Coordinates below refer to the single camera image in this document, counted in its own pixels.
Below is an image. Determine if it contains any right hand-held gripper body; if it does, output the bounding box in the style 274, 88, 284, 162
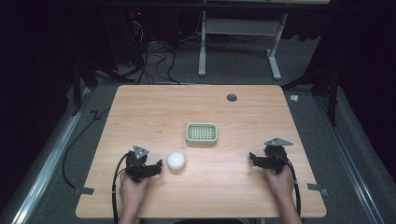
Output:
262, 137, 294, 175

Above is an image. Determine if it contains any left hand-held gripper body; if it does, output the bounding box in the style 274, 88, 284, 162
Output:
125, 145, 154, 183

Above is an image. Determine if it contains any white round soap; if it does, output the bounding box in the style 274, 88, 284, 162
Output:
166, 150, 187, 172

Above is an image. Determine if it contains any green soap dish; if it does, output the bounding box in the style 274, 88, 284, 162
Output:
185, 121, 219, 147

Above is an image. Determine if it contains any person's left hand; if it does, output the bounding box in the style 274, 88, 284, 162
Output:
119, 170, 151, 213

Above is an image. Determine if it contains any person's right hand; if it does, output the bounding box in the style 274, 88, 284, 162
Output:
263, 163, 295, 203

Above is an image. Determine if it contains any grey tape piece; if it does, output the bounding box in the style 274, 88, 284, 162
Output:
74, 187, 95, 196
306, 183, 329, 197

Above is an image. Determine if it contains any black tripod stand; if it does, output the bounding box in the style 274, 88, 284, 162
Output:
64, 57, 136, 117
281, 66, 341, 128

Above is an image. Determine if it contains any white metal stand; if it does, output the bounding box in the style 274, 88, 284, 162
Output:
197, 10, 290, 81

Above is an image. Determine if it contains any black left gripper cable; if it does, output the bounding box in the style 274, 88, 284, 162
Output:
111, 151, 131, 224

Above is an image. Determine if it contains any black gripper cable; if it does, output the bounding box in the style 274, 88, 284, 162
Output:
111, 151, 131, 224
279, 154, 303, 217

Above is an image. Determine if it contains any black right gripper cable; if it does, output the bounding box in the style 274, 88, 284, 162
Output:
279, 154, 303, 217

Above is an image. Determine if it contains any long black floor cable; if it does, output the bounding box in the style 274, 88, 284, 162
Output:
61, 106, 112, 189

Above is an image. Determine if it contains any aluminium floor rail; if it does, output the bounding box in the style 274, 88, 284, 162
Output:
0, 87, 96, 224
313, 94, 389, 224

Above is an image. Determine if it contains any tangle of black floor cables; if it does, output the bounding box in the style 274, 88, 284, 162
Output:
125, 18, 206, 86

